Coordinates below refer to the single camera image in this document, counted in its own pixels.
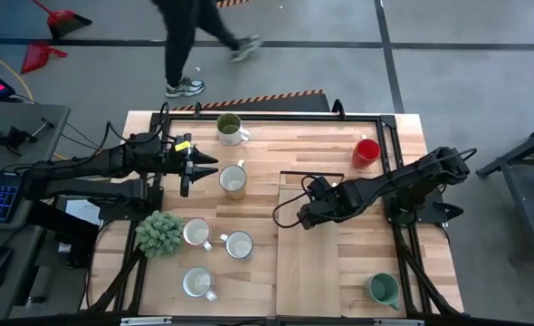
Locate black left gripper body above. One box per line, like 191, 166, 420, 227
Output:
160, 132, 195, 198

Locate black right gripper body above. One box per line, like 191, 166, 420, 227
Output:
296, 175, 357, 231

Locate yellow mug white inside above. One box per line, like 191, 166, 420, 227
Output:
218, 158, 249, 200

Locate grey diamond-pattern mug red rim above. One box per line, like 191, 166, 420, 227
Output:
182, 217, 215, 253

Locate red mug white handle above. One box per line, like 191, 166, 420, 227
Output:
351, 134, 382, 170

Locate blue white floral mug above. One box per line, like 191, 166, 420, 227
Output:
219, 230, 254, 261

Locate sage green mug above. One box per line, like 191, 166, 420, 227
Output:
363, 272, 402, 312

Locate red mug white dots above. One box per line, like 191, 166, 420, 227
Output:
181, 265, 218, 302

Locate wooden shelf black legs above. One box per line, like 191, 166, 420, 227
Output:
275, 170, 346, 318

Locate artificial green plant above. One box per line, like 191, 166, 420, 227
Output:
134, 209, 186, 260

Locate white paper sheet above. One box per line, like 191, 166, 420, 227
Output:
65, 198, 103, 226

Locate person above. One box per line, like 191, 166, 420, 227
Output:
151, 0, 263, 100

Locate silver aluminium profile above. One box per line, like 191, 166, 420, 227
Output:
120, 316, 173, 326
373, 318, 425, 326

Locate grey desk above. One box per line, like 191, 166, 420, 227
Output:
0, 102, 72, 321

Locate red dustpan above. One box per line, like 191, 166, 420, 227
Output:
20, 41, 69, 75

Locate red broom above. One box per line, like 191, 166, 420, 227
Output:
31, 0, 94, 40

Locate black table frame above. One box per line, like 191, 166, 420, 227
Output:
83, 101, 465, 325

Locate black desk clamp mount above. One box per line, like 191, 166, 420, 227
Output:
0, 117, 55, 158

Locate yellow floor cable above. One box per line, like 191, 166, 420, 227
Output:
0, 44, 35, 103

